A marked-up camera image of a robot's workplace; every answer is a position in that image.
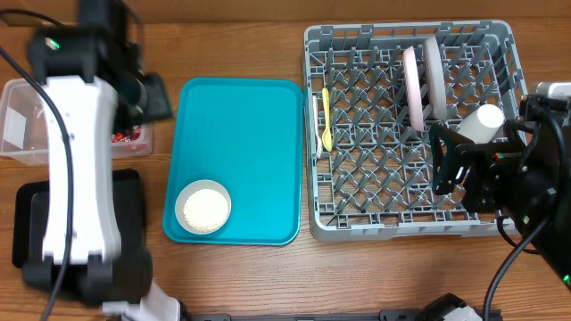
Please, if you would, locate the black plastic tray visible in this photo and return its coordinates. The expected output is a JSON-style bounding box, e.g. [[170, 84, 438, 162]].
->
[[12, 169, 146, 268]]

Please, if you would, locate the teal plastic tray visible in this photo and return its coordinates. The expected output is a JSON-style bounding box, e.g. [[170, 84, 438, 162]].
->
[[162, 78, 303, 246]]

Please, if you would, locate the red snack wrapper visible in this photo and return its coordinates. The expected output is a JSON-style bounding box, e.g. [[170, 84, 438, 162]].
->
[[112, 126, 142, 144]]

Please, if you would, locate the pink plate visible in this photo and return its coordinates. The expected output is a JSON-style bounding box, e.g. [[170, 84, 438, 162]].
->
[[402, 46, 425, 132]]

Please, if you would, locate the grey bowl with rice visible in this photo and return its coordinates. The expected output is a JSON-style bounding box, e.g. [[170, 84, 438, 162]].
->
[[175, 179, 232, 235]]

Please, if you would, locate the yellow plastic spoon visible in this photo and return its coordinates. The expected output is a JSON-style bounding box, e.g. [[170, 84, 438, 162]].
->
[[322, 87, 333, 152]]

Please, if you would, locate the grey dishwasher rack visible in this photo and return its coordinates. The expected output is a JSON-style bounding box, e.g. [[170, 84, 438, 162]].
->
[[303, 20, 527, 242]]

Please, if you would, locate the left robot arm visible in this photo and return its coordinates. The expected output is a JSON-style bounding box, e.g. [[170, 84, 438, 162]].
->
[[19, 1, 188, 320]]

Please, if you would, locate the white cup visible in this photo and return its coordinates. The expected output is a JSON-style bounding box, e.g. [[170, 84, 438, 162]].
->
[[458, 104, 505, 144]]

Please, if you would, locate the clear plastic bin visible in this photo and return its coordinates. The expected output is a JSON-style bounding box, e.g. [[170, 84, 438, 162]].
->
[[1, 78, 153, 166]]

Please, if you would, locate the grey plate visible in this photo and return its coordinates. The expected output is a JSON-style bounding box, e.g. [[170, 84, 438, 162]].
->
[[423, 37, 447, 120]]

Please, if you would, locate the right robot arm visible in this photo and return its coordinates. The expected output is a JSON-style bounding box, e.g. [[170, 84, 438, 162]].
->
[[429, 82, 570, 319]]

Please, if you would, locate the white plastic fork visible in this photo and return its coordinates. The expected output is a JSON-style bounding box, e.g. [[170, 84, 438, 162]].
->
[[312, 95, 323, 159]]

